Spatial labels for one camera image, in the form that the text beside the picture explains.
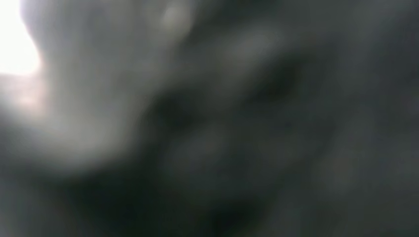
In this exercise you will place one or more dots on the grey plastic mailer package red print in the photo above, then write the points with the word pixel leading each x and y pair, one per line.
pixel 229 130

